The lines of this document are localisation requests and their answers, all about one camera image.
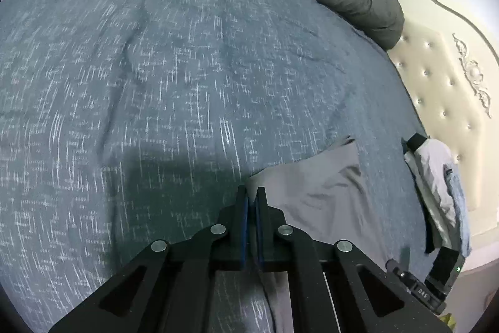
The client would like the small yellow-green item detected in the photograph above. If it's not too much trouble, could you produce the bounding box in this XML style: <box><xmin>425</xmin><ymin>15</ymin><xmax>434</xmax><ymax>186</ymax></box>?
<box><xmin>438</xmin><ymin>313</ymin><xmax>458</xmax><ymax>331</ymax></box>

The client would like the blue speckled bedspread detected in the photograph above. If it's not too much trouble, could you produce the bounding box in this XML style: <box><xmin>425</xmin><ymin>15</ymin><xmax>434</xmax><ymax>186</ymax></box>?
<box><xmin>0</xmin><ymin>0</ymin><xmax>443</xmax><ymax>333</ymax></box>

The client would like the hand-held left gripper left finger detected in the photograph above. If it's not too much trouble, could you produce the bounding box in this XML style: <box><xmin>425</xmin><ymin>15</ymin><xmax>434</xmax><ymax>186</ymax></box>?
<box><xmin>49</xmin><ymin>185</ymin><xmax>249</xmax><ymax>333</ymax></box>

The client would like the cream tufted headboard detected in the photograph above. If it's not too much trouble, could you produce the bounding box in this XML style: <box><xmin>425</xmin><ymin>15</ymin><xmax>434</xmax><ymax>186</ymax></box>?
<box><xmin>373</xmin><ymin>0</ymin><xmax>499</xmax><ymax>213</ymax></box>

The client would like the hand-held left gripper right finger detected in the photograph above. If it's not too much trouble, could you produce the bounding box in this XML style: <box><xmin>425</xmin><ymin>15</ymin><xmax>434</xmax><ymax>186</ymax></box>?
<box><xmin>254</xmin><ymin>186</ymin><xmax>450</xmax><ymax>333</ymax></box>

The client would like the blue folded garment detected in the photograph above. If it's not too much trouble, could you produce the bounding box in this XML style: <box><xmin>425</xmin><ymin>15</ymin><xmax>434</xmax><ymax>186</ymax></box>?
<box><xmin>444</xmin><ymin>165</ymin><xmax>473</xmax><ymax>256</ymax></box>

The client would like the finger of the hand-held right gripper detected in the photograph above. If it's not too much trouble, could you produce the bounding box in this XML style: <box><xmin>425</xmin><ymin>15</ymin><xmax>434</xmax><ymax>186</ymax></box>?
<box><xmin>385</xmin><ymin>259</ymin><xmax>411</xmax><ymax>282</ymax></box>

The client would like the black folded garment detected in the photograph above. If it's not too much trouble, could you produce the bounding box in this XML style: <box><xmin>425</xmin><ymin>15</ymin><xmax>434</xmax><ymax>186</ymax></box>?
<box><xmin>405</xmin><ymin>133</ymin><xmax>441</xmax><ymax>255</ymax></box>

